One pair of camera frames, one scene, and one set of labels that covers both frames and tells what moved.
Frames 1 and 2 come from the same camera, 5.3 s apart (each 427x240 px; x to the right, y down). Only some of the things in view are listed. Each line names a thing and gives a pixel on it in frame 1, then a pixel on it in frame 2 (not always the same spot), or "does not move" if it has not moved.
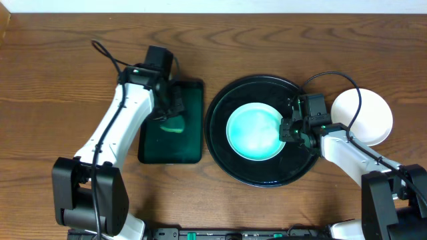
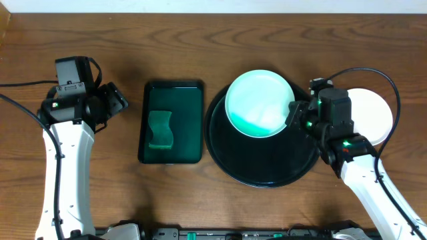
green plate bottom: x=253 y=131 → x=257 y=102
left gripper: x=174 y=103 → x=114 y=97
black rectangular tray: x=156 y=146 does not move
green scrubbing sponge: x=174 y=124 → x=159 y=123
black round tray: x=289 y=164 does not move
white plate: x=374 y=121 does not move
